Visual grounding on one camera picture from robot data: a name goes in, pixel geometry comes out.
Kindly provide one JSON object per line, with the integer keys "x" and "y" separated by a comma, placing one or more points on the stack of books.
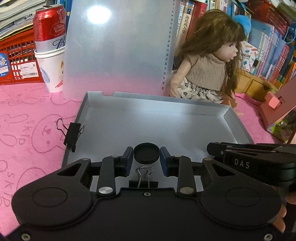
{"x": 13, "y": 18}

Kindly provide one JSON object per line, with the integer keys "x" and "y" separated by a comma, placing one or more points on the red drink can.
{"x": 48, "y": 27}

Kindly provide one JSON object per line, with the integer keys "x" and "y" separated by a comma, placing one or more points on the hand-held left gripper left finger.
{"x": 128, "y": 162}

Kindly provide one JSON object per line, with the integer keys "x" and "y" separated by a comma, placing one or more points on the row of upright books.
{"x": 272, "y": 46}

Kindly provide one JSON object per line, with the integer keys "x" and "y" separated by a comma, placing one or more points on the grey cardboard box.
{"x": 150, "y": 120}

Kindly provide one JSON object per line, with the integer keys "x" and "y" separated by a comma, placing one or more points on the translucent plastic clipboard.
{"x": 115, "y": 58}

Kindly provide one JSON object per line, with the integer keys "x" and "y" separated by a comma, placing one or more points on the small black binder clip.
{"x": 71, "y": 134}

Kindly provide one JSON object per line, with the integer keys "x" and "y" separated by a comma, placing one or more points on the black bottle cap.
{"x": 146, "y": 153}

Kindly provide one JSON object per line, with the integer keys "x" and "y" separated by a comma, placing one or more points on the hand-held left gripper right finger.
{"x": 164, "y": 162}

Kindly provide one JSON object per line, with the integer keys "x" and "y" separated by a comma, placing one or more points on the brown-haired doll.
{"x": 205, "y": 69}

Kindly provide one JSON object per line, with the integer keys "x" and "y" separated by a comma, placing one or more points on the pink wooden house stand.
{"x": 284, "y": 104}

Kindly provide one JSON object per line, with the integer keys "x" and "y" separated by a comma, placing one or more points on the white paper cup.
{"x": 52, "y": 69}

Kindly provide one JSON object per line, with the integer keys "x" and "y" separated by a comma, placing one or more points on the blue plush toy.
{"x": 242, "y": 23}

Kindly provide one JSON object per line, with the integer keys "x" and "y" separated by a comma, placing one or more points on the large black binder clip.
{"x": 148, "y": 184}

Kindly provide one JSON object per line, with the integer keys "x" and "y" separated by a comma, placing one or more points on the person's right hand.
{"x": 281, "y": 217}

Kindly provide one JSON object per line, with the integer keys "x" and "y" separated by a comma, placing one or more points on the wooden shelf box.
{"x": 252, "y": 85}

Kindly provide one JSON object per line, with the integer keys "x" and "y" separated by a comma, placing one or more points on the red plastic crate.
{"x": 23, "y": 46}

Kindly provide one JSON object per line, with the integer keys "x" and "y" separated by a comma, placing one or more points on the white printed cardboard box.
{"x": 248, "y": 55}

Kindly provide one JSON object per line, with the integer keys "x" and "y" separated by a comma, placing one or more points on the pink rabbit print towel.
{"x": 27, "y": 139}

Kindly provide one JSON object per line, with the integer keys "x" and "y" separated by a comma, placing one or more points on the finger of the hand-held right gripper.
{"x": 266, "y": 152}
{"x": 215, "y": 149}

